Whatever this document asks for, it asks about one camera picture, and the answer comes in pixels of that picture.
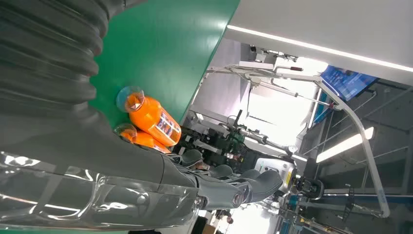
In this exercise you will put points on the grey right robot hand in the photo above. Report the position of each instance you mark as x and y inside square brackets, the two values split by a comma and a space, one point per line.
[96, 181]

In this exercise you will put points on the orange detergent bottle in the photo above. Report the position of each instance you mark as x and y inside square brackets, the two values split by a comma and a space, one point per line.
[145, 140]

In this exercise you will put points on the orange bottle blue cap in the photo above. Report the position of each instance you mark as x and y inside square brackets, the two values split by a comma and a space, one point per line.
[151, 119]

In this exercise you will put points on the black humanoid robot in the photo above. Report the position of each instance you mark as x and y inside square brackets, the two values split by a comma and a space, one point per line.
[222, 145]

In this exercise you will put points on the green table mat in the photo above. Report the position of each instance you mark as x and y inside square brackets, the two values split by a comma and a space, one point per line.
[161, 48]

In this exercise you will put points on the white light strip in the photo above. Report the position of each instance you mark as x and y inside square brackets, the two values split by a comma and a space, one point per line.
[345, 145]
[322, 49]

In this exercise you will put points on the blue display screen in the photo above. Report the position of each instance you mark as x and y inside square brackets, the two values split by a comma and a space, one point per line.
[348, 82]

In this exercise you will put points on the white metal lifting frame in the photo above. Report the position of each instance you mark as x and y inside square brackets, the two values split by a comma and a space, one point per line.
[371, 163]

